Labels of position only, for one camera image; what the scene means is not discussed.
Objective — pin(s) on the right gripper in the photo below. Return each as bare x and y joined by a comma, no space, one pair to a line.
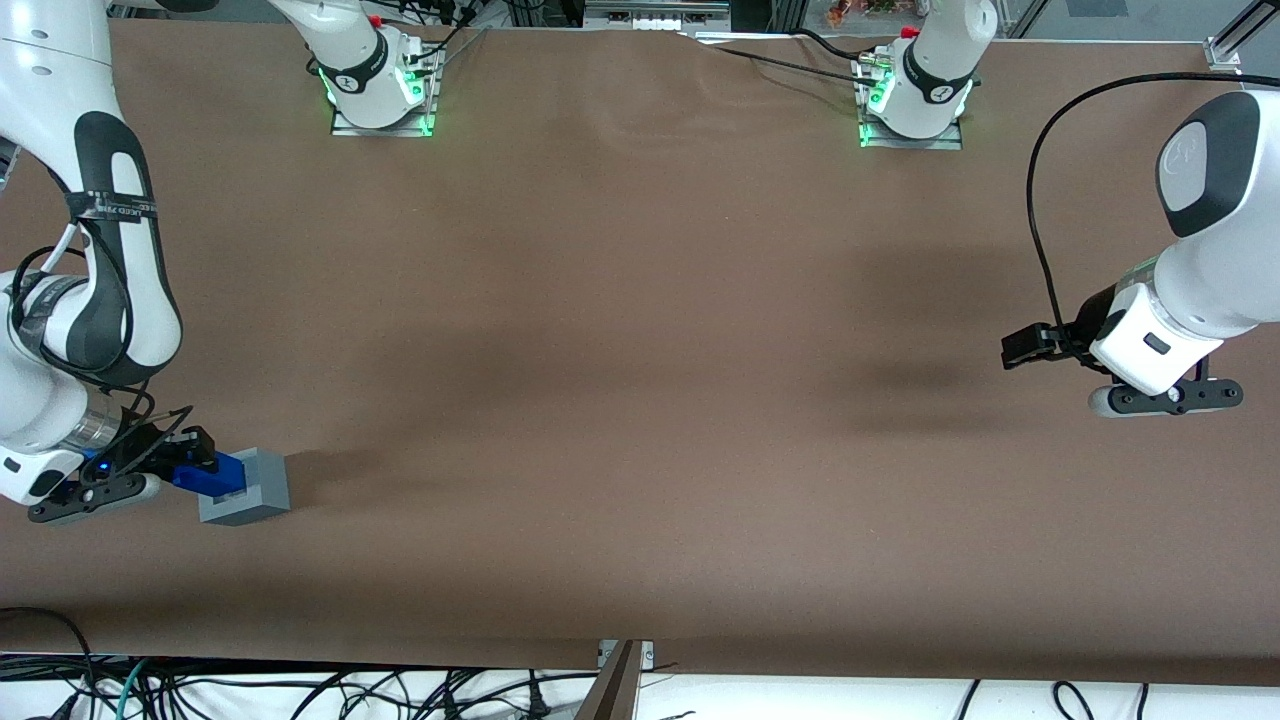
148,447

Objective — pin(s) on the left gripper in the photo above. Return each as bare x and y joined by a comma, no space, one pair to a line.
1084,326

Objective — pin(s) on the blue plastic part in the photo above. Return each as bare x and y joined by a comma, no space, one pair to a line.
222,478

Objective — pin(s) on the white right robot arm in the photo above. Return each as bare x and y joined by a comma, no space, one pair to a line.
40,100

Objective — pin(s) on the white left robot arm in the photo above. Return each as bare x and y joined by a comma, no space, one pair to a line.
1230,270

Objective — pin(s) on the gray cube base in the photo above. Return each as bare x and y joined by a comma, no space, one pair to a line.
268,490

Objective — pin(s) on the brown table cover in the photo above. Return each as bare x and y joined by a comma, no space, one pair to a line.
640,400

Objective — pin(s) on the aluminium profile beam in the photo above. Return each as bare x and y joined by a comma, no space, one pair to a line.
612,690

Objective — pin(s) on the white power strip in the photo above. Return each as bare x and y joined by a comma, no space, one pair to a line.
655,20

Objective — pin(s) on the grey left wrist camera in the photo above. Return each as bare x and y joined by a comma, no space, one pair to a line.
1170,398

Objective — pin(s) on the aluminium corner bracket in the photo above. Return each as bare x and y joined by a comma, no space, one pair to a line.
1222,52

